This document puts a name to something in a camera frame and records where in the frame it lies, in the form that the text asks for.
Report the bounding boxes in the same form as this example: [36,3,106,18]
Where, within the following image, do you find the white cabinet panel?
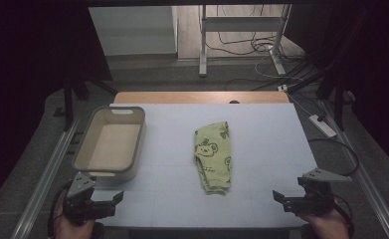
[88,5,179,58]

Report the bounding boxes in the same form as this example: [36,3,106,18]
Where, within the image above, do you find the black stand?
[287,56,352,132]
[61,71,118,132]

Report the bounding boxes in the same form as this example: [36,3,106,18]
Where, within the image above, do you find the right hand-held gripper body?
[296,167,353,217]

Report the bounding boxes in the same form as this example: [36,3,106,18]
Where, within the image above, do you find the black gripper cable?
[332,194,355,239]
[47,179,75,239]

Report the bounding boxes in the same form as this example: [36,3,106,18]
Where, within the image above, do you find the green printed pants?
[193,120,233,196]

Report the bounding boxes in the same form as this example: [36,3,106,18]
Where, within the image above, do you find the person's right hand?
[297,208,350,239]

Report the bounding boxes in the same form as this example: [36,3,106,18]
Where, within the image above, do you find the tangled floor cables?
[204,4,312,93]

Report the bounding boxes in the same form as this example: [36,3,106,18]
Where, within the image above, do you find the beige plastic basket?
[72,106,146,183]

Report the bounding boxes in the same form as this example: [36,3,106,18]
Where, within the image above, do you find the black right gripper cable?
[332,194,355,239]

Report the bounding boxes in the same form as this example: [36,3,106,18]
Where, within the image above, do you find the white power strip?
[307,114,338,139]

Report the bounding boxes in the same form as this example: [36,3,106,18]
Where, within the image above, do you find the person's left hand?
[53,206,97,239]

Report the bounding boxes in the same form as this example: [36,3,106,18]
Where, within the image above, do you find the black looped floor cable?
[306,137,361,177]

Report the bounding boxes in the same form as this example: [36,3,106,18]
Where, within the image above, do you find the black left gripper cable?
[47,179,75,239]

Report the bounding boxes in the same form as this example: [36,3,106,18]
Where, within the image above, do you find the aluminium rail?
[10,119,81,239]
[316,99,389,239]

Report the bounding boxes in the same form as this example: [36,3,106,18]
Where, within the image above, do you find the white table board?
[92,103,319,229]

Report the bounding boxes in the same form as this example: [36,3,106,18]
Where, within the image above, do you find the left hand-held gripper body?
[62,170,100,225]

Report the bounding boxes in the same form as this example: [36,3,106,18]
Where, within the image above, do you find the white metal desk frame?
[198,3,293,78]

